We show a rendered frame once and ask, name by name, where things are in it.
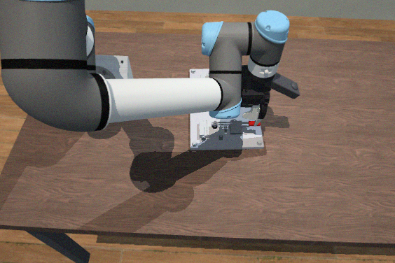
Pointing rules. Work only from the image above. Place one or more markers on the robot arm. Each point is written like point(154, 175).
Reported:
point(44, 45)

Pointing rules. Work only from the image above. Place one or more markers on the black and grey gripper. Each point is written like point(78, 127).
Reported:
point(255, 95)

